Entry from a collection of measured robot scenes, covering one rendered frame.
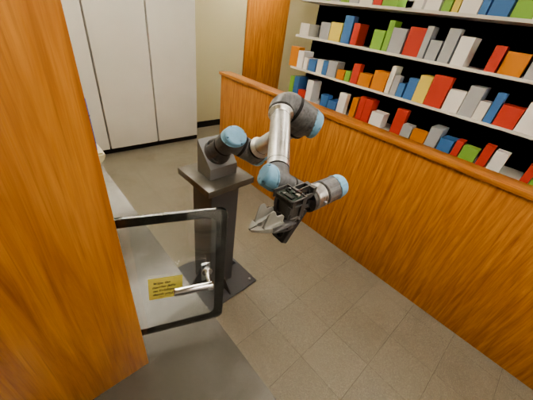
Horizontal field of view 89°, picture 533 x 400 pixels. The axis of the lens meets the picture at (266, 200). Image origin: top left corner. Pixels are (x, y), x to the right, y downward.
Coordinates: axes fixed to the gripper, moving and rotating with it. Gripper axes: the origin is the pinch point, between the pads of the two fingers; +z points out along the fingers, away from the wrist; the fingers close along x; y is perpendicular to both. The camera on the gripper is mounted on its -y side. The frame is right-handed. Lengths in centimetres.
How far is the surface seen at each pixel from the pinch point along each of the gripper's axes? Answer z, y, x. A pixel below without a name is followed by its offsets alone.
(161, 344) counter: 22.8, -36.9, -7.4
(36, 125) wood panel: 33.1, 28.7, -4.6
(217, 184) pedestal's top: -37, -37, -71
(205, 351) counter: 14.3, -36.9, 1.7
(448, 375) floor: -122, -131, 70
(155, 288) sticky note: 21.8, -13.4, -7.8
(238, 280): -57, -129, -68
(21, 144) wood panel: 35.0, 26.8, -4.6
